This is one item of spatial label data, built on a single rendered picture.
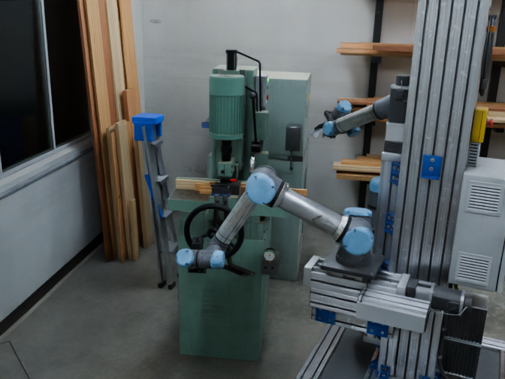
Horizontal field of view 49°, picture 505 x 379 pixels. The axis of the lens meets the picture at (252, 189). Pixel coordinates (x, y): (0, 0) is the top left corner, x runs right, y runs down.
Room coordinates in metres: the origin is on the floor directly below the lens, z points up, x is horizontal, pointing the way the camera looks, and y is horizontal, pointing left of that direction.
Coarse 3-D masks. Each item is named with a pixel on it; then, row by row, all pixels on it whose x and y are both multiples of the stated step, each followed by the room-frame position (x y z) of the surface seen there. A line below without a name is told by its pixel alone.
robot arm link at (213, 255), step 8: (208, 248) 2.13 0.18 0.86; (216, 248) 2.13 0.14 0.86; (200, 256) 2.07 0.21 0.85; (208, 256) 2.07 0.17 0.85; (216, 256) 2.06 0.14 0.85; (224, 256) 2.10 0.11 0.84; (200, 264) 2.06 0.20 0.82; (208, 264) 2.06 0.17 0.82; (216, 264) 2.05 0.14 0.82; (224, 264) 2.09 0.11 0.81
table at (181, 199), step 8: (176, 192) 2.75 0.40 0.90; (184, 192) 2.75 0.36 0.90; (192, 192) 2.76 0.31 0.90; (168, 200) 2.63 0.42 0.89; (176, 200) 2.63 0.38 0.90; (184, 200) 2.63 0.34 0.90; (192, 200) 2.62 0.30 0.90; (200, 200) 2.63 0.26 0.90; (208, 200) 2.63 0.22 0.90; (168, 208) 2.63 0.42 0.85; (176, 208) 2.63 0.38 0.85; (184, 208) 2.62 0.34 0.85; (192, 208) 2.62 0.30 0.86; (256, 208) 2.59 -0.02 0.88; (264, 208) 2.58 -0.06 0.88; (272, 208) 2.58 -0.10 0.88; (280, 208) 2.57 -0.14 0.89; (208, 216) 2.52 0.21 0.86; (264, 216) 2.58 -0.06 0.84; (272, 216) 2.58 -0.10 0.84; (280, 216) 2.57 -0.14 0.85
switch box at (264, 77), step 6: (258, 78) 3.02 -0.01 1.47; (264, 78) 3.02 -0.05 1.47; (258, 84) 3.02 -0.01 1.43; (264, 84) 3.02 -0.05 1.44; (258, 90) 3.02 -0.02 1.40; (264, 90) 3.02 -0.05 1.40; (258, 96) 3.02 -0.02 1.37; (264, 96) 3.02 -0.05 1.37; (258, 102) 3.02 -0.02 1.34; (264, 102) 3.02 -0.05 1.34
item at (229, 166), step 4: (220, 160) 2.78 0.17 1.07; (232, 160) 2.78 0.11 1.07; (220, 164) 2.72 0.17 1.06; (224, 164) 2.72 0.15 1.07; (228, 164) 2.72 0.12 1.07; (232, 164) 2.76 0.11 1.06; (220, 168) 2.72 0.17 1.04; (224, 168) 2.72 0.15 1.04; (228, 168) 2.72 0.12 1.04; (232, 168) 2.76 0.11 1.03; (220, 172) 2.72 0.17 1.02; (228, 172) 2.72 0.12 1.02; (232, 172) 2.74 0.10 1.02; (224, 176) 2.72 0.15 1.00; (228, 176) 2.72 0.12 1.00
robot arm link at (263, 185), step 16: (256, 176) 2.01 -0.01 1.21; (272, 176) 2.04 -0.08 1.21; (256, 192) 2.00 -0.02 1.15; (272, 192) 1.98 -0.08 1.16; (288, 192) 2.02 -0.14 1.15; (288, 208) 2.01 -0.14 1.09; (304, 208) 2.00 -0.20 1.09; (320, 208) 2.01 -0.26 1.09; (320, 224) 1.99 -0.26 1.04; (336, 224) 1.98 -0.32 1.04; (352, 224) 1.97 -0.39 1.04; (368, 224) 2.03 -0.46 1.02; (336, 240) 1.98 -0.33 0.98; (352, 240) 1.94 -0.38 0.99; (368, 240) 1.94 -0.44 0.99
